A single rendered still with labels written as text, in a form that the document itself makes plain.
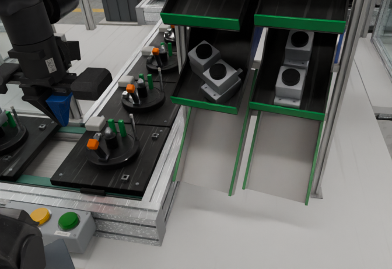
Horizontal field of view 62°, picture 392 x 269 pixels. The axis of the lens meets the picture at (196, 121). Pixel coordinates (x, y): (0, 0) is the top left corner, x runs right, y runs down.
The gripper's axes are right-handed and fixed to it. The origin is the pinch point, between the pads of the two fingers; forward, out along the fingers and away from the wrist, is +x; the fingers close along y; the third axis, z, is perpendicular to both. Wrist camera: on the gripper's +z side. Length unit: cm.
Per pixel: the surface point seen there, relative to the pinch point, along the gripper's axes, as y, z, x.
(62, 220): 7.5, -2.2, 28.2
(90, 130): 15.7, 27.7, 28.3
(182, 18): -18.8, 11.7, -10.9
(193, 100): -19.6, 11.6, 4.5
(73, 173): 12.2, 11.2, 28.4
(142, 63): 14, 70, 28
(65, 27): 84, 129, 39
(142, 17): 39, 136, 35
